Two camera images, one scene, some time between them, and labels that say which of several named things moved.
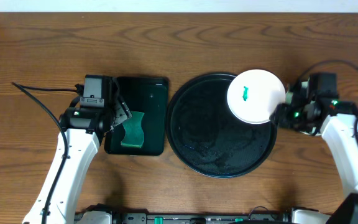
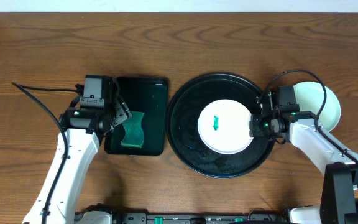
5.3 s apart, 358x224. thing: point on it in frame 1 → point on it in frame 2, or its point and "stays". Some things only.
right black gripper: [282, 111] → [255, 129]
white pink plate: [253, 94] → [224, 127]
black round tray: [207, 137] stays
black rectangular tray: [149, 95] stays
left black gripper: [120, 111] stays
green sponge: [134, 136] stays
